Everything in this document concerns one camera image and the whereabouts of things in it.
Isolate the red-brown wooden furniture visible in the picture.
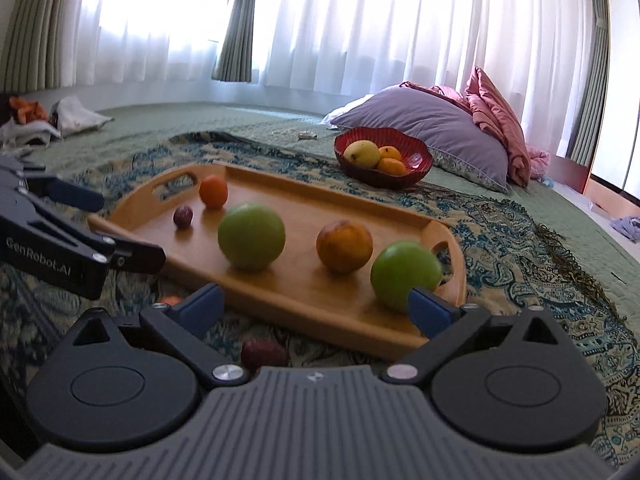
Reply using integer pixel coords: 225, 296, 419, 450
550, 155, 640, 221

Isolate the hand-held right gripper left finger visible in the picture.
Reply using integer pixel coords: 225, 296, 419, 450
72, 283, 249, 387

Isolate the purple pillow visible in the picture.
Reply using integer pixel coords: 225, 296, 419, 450
330, 85, 511, 195

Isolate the blue patterned blanket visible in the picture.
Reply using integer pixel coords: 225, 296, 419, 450
0, 131, 640, 461

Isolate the small pink cloth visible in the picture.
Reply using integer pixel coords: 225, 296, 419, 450
527, 146, 551, 181

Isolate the blue cloth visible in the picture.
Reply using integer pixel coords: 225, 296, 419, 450
611, 216, 640, 243

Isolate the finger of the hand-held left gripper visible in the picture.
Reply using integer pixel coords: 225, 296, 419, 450
0, 157, 105, 213
92, 232, 167, 275

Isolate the small green apple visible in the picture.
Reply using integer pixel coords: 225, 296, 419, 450
370, 241, 443, 315

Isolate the green quilt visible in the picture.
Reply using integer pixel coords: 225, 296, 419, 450
0, 101, 640, 321

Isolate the grey-green curtain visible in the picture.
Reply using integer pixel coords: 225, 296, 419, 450
565, 0, 613, 167
211, 0, 259, 83
0, 0, 88, 93

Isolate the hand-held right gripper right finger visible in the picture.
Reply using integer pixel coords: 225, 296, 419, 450
382, 288, 563, 383

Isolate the red bowl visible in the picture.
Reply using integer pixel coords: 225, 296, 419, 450
334, 127, 434, 190

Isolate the orange cloth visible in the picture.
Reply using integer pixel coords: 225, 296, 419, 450
9, 96, 48, 125

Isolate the large green apple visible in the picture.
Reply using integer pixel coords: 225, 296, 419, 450
217, 203, 287, 273

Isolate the yellow mango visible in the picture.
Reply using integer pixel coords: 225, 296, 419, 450
343, 141, 381, 169

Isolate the pink blanket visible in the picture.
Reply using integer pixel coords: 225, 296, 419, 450
405, 66, 532, 188

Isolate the white sheer curtain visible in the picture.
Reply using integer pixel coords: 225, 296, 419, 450
75, 0, 596, 156

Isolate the orange-red mango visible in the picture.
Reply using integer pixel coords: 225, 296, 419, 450
316, 220, 374, 275

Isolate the wooden tray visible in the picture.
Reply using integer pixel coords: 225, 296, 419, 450
87, 161, 468, 361

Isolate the white pillow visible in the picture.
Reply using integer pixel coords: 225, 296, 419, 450
322, 94, 376, 123

